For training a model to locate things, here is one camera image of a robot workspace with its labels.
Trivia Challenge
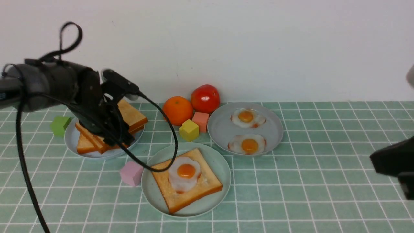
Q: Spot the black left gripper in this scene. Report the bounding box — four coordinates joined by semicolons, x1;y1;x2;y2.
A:
66;66;135;146

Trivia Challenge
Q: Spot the toast slice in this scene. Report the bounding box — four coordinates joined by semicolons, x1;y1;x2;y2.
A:
152;148;223;214
75;99;148;143
76;134;119;154

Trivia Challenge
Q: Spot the fried egg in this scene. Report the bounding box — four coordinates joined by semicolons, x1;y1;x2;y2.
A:
230;108;266;128
168;157;201;194
228;134;267;155

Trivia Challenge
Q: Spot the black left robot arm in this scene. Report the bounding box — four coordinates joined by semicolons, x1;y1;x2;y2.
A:
1;62;140;146

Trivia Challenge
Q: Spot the lilac pink cube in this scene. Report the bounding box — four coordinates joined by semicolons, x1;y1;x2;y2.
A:
119;161;144;187

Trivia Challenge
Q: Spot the grey left bread plate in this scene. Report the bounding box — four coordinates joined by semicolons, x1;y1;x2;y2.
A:
64;118;143;161

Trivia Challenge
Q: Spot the green centre plate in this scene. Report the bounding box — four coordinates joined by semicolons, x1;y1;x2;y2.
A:
141;142;232;218

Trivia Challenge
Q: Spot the green cube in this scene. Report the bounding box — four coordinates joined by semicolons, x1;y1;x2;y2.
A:
50;116;71;137

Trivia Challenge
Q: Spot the orange fruit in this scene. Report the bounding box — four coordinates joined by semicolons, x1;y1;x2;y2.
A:
162;96;194;126

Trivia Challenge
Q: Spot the yellow cube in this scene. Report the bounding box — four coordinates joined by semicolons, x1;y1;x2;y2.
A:
179;119;200;142

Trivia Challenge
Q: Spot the salmon pink cube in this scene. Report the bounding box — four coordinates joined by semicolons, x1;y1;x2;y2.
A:
192;112;210;133

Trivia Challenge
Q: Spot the red tomato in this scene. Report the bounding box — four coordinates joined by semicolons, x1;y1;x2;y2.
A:
190;84;221;114

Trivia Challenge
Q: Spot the grey right egg plate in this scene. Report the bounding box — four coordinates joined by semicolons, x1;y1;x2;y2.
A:
207;102;284;156

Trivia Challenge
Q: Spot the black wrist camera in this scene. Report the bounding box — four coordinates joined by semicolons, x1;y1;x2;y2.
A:
100;68;140;103

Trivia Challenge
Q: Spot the black cable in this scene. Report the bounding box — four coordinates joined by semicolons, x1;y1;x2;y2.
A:
0;22;179;233

